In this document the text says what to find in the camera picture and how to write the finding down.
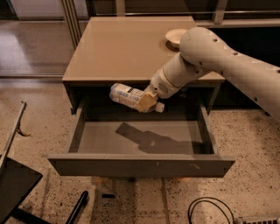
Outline black panel with metal frame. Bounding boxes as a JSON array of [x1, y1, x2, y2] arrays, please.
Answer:
[[0, 101, 43, 224]]

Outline blue labelled plastic bottle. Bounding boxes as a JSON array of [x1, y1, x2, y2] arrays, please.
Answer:
[[109, 83, 165, 113]]

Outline black chair base leg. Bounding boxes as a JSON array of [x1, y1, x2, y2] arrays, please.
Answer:
[[66, 191, 88, 224]]

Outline white shallow bowl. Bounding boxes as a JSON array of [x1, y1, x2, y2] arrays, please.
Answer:
[[165, 29, 187, 48]]

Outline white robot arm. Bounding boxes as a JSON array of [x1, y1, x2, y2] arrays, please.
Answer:
[[135, 27, 280, 120]]

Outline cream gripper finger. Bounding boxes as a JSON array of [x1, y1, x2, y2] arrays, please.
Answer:
[[135, 92, 158, 112]]

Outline grey drawer cabinet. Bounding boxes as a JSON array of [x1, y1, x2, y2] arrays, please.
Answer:
[[61, 16, 226, 116]]

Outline open grey top drawer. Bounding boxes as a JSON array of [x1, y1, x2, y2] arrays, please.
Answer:
[[48, 102, 235, 178]]

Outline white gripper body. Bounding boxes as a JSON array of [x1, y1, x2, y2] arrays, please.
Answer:
[[145, 68, 181, 99]]

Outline black cable loop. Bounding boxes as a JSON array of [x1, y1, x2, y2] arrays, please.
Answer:
[[187, 197, 236, 224]]

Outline white floor vent grille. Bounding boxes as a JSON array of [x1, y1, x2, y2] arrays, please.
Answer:
[[234, 216, 280, 224]]

